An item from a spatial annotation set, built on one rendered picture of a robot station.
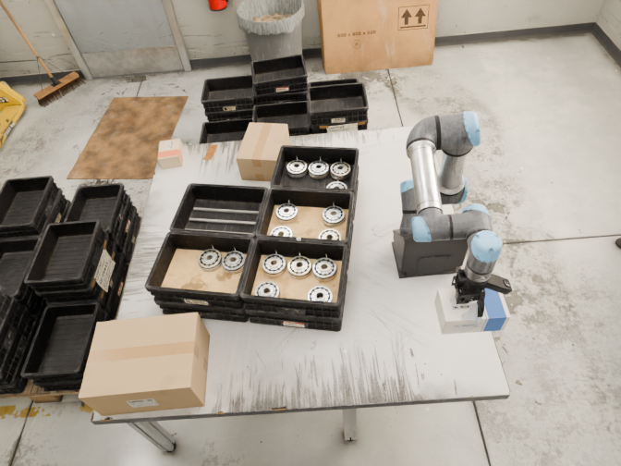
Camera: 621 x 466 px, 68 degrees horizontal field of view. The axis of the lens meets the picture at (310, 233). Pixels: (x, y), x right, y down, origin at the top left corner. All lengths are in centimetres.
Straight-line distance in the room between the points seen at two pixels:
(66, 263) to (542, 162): 327
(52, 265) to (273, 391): 154
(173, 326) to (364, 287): 83
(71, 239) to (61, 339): 56
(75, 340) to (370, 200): 175
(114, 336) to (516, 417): 195
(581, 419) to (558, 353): 35
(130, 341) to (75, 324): 101
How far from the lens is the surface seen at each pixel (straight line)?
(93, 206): 327
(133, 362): 187
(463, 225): 136
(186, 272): 209
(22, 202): 340
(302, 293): 192
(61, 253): 294
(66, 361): 281
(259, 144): 253
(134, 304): 225
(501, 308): 159
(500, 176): 366
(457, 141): 161
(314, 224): 213
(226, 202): 230
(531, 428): 271
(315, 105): 338
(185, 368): 179
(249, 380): 193
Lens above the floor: 246
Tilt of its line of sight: 51 degrees down
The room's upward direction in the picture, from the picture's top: 7 degrees counter-clockwise
